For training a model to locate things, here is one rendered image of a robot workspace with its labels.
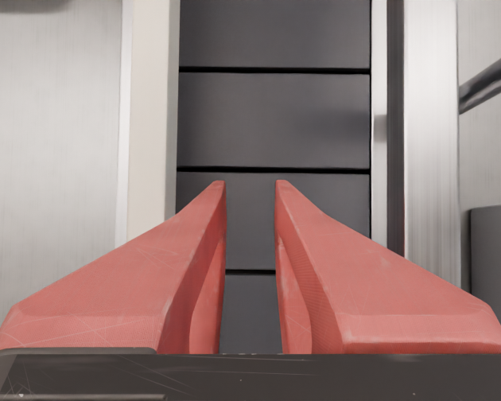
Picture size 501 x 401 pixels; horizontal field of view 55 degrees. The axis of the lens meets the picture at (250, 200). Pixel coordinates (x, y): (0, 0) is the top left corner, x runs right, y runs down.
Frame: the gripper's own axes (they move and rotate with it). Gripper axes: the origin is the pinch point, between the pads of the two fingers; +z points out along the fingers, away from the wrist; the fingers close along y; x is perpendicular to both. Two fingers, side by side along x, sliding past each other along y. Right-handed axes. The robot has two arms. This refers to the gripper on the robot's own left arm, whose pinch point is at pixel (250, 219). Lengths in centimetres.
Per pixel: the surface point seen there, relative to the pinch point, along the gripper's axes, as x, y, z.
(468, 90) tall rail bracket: 0.6, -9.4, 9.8
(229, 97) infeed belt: -0.1, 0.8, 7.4
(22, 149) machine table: 4.0, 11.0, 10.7
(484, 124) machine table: 3.0, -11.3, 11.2
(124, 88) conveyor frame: -0.2, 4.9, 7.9
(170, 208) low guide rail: 1.7, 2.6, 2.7
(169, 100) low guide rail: -1.3, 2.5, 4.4
